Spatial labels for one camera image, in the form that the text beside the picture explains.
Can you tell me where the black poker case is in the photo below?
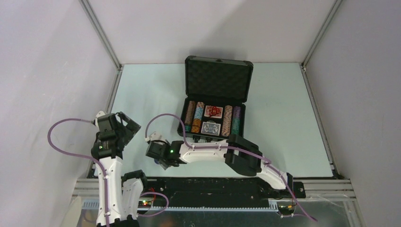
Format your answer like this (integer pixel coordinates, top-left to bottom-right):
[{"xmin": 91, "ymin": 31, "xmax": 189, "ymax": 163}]
[{"xmin": 177, "ymin": 55, "xmax": 253, "ymax": 140}]

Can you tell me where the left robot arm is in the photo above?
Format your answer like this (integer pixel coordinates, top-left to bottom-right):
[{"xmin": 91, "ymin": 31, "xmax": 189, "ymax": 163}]
[{"xmin": 91, "ymin": 111, "xmax": 149, "ymax": 227}]

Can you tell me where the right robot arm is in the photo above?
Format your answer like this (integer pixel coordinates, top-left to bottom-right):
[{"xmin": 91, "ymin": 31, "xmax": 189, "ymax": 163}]
[{"xmin": 145, "ymin": 132, "xmax": 294, "ymax": 198}]

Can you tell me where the red dice set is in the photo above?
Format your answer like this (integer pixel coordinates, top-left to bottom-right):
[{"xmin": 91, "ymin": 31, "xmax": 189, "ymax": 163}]
[{"xmin": 204, "ymin": 105, "xmax": 223, "ymax": 119}]

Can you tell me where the blue orange chip stack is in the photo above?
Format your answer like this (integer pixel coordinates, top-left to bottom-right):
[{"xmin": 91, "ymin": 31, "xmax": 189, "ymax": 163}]
[{"xmin": 191, "ymin": 102, "xmax": 205, "ymax": 133}]

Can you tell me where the blue playing card deck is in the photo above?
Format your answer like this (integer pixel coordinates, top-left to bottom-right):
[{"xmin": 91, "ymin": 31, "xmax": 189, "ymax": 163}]
[{"xmin": 200, "ymin": 122, "xmax": 221, "ymax": 136}]

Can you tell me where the pink brown chip stack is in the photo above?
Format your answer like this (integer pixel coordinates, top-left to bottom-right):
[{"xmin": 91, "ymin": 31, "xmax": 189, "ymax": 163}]
[{"xmin": 221, "ymin": 105, "xmax": 233, "ymax": 137}]

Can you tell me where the purple green chip stack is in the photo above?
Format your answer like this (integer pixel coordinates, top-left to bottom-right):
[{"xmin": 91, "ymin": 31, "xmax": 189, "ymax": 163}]
[{"xmin": 231, "ymin": 106, "xmax": 241, "ymax": 135}]

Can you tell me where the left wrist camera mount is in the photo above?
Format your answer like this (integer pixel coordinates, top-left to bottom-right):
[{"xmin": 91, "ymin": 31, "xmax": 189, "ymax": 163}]
[{"xmin": 92, "ymin": 111, "xmax": 106, "ymax": 127}]

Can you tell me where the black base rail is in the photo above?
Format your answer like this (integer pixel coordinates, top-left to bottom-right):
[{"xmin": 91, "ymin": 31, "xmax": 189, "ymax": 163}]
[{"xmin": 144, "ymin": 177, "xmax": 306, "ymax": 209}]

